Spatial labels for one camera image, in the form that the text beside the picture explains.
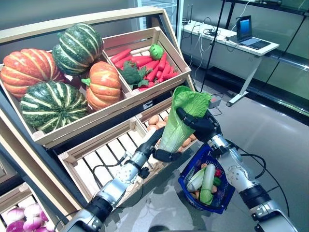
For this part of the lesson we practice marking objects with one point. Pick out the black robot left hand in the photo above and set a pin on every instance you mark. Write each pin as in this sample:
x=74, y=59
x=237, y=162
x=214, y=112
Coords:
x=148, y=145

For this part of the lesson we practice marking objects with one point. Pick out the large wooden pumpkin crate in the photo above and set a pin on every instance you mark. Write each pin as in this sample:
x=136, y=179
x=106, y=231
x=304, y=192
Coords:
x=84, y=120

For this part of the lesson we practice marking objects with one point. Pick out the blue plastic shopping basket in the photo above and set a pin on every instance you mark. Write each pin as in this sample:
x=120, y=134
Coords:
x=224, y=191

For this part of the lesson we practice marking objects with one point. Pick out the wooden onion crate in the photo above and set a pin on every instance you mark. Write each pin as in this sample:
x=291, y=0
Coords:
x=14, y=195

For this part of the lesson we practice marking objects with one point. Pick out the napa cabbage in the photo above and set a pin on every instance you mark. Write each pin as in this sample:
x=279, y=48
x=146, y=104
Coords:
x=173, y=135
x=195, y=180
x=207, y=181

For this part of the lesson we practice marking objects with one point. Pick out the red carrot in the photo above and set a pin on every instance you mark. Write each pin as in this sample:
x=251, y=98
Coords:
x=141, y=58
x=170, y=76
x=163, y=61
x=122, y=62
x=152, y=75
x=120, y=55

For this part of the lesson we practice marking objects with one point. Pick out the green striped pumpkin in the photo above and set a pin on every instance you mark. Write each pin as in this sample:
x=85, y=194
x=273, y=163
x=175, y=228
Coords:
x=53, y=106
x=77, y=48

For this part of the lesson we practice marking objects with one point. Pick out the open laptop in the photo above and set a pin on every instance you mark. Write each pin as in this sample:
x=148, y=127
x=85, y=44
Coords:
x=243, y=27

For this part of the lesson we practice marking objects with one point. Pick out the small orange pumpkin green stem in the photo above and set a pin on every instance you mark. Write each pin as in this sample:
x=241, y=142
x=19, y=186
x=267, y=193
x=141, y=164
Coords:
x=103, y=84

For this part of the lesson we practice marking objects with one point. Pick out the wooden carrot crate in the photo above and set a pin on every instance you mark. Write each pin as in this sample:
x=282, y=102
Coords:
x=175, y=54

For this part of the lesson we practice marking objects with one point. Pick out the white desk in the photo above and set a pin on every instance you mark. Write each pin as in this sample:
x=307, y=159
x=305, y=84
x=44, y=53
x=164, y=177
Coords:
x=224, y=55

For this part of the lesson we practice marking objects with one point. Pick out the green bell pepper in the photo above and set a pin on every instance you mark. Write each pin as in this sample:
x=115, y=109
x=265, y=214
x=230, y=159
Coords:
x=217, y=181

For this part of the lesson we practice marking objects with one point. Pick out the broccoli with leaves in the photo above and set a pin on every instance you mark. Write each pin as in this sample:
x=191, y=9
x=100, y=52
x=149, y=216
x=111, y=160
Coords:
x=130, y=75

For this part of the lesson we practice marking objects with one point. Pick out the wooden slatted crate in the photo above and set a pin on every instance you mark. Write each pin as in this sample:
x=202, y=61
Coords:
x=96, y=142

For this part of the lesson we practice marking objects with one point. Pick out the wooden display stand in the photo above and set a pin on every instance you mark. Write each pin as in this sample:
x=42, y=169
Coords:
x=84, y=23

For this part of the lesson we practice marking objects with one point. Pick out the grey box red label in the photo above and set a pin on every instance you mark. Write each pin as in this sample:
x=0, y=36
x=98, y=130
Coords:
x=216, y=101

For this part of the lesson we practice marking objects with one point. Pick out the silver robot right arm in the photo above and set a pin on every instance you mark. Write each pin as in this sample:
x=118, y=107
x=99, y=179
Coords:
x=236, y=174

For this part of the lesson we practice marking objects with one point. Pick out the brown potato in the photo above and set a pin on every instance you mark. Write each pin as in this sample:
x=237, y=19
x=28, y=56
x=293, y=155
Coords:
x=160, y=125
x=153, y=119

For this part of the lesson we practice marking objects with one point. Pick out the glass door fridge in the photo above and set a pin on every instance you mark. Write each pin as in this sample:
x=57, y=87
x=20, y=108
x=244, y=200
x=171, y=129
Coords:
x=157, y=4

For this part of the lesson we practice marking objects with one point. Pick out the small round green cabbage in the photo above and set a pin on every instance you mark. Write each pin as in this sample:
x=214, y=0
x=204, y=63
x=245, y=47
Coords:
x=157, y=52

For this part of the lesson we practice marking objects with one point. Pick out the black tripod stand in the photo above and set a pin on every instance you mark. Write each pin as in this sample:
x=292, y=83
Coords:
x=212, y=43

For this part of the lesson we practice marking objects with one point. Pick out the purple white onion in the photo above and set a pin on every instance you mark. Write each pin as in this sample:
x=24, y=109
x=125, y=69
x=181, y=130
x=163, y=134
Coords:
x=15, y=213
x=15, y=227
x=32, y=223
x=32, y=210

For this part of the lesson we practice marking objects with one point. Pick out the black router with antennas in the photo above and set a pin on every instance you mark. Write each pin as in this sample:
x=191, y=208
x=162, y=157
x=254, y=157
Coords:
x=185, y=22

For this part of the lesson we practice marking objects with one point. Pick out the orange round vegetable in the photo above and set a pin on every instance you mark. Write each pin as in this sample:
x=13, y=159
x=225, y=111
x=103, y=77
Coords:
x=195, y=195
x=204, y=166
x=214, y=189

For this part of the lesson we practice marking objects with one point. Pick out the large orange pumpkin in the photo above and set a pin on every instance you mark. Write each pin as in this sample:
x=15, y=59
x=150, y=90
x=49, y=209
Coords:
x=26, y=70

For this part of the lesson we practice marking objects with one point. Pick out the red bell pepper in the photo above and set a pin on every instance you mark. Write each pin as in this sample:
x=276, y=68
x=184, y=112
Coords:
x=218, y=173

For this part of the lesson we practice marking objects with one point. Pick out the wooden potato crate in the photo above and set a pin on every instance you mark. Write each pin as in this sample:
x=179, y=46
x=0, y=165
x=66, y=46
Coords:
x=154, y=111

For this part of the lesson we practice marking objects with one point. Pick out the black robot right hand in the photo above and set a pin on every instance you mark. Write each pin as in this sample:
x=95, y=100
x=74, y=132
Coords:
x=205, y=126

